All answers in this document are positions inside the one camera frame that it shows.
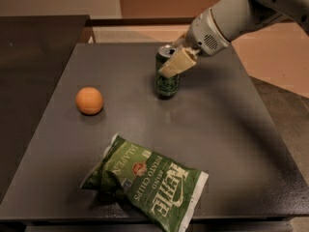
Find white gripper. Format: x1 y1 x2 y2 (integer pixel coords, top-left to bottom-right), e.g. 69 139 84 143
158 9 230 78

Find green soda can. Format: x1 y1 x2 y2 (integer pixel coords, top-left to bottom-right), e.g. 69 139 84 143
154 43 182 99

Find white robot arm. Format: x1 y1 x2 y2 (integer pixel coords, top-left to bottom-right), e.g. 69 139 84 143
158 0 309 77

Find orange fruit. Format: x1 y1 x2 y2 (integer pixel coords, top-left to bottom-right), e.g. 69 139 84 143
75 87 104 115

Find green kettle chips bag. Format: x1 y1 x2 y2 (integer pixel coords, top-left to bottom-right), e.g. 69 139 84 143
81 134 209 232

